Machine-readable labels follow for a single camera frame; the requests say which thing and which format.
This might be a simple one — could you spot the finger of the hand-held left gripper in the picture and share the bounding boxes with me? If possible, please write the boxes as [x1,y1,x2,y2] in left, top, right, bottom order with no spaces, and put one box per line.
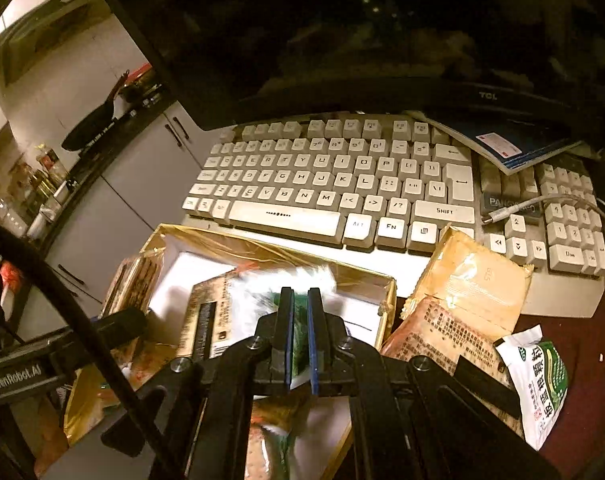
[90,306,149,352]

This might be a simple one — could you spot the range hood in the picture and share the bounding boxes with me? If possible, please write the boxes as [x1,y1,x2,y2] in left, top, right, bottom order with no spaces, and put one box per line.
[0,0,113,86]

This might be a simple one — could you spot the black frying pan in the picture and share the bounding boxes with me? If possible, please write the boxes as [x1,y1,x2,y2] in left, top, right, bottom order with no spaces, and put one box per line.
[60,70,133,153]

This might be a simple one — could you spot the orange black-striped snack packet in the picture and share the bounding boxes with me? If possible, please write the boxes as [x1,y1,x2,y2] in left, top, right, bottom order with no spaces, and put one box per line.
[175,270,263,361]

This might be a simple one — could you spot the white keyboard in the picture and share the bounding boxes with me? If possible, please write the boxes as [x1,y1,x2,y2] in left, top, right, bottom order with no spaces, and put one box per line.
[180,112,605,318]

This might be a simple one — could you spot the red package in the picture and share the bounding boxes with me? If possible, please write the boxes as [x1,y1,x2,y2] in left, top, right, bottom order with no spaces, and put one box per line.
[0,260,26,306]

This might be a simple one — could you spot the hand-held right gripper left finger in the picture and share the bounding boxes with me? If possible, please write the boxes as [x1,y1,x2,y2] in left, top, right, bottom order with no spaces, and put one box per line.
[100,286,296,480]

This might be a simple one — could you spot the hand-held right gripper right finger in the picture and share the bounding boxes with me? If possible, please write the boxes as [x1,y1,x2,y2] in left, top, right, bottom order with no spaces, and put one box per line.
[306,286,548,480]

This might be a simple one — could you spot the white kitchen base cabinet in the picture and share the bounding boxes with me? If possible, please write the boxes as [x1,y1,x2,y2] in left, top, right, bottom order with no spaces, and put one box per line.
[12,100,218,341]

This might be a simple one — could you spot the gold cardboard box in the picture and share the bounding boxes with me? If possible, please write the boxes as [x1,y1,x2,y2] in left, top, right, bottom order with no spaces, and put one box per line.
[62,222,398,480]

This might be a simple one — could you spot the blue booklet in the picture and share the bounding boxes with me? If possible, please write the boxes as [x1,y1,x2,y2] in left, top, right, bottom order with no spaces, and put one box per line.
[427,110,583,177]

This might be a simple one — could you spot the black computer monitor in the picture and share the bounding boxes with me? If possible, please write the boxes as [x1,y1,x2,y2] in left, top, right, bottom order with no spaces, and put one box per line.
[85,0,605,133]

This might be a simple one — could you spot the green white snack packet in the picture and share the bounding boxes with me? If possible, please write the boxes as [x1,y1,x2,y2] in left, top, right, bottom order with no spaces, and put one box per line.
[495,325,570,452]

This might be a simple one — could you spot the group of condiment bottles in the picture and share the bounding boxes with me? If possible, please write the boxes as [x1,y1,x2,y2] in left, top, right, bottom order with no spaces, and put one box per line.
[0,145,78,241]

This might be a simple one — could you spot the black cable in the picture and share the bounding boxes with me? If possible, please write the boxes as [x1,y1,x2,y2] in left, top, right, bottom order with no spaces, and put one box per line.
[0,217,183,480]

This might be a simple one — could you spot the white braided cable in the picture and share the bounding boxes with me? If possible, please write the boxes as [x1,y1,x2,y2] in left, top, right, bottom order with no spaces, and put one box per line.
[482,192,605,241]

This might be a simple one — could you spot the gold snack packet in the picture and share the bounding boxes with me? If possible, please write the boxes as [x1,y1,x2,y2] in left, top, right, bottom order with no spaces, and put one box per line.
[412,225,535,346]

